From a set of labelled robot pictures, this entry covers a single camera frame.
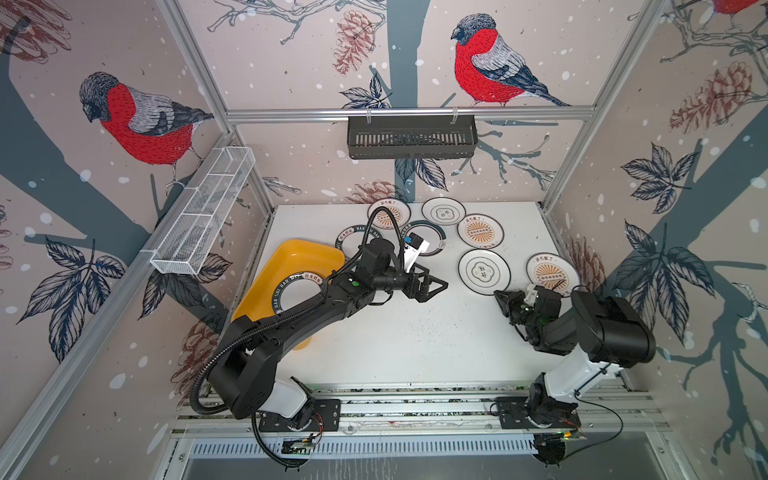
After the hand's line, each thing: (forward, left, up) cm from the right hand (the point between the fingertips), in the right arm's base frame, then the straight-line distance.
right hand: (495, 294), depth 94 cm
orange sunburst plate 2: (+29, 0, -1) cm, 29 cm away
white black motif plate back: (+38, +14, +1) cm, 40 cm away
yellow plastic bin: (+11, +71, +3) cm, 72 cm away
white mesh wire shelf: (+6, +83, +32) cm, 89 cm away
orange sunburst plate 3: (+11, -22, -2) cm, 24 cm away
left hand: (-9, +20, +22) cm, 31 cm away
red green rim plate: (+27, +20, -1) cm, 34 cm away
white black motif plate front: (+9, +2, -1) cm, 10 cm away
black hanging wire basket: (+46, +28, +28) cm, 61 cm away
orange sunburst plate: (+32, +39, 0) cm, 51 cm away
